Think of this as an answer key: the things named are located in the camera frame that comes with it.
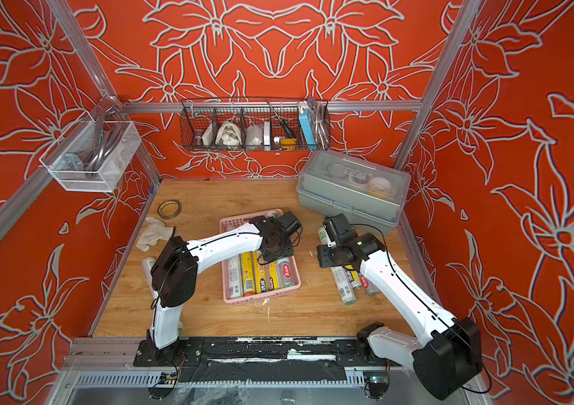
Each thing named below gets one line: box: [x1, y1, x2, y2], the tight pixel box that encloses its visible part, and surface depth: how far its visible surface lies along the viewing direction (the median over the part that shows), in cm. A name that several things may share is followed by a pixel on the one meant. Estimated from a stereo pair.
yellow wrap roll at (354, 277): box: [346, 270, 363, 290], surface depth 86 cm
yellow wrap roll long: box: [239, 251, 257, 297], surface depth 87 cm
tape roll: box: [157, 199, 182, 220], surface depth 110 cm
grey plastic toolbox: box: [296, 150, 412, 235], surface depth 95 cm
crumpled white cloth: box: [135, 216, 174, 253], surface depth 102 cm
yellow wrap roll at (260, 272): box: [253, 251, 267, 294], surface depth 87 cm
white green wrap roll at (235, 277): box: [227, 253, 245, 299], surface depth 85 cm
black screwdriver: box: [265, 98, 297, 140], surface depth 97 cm
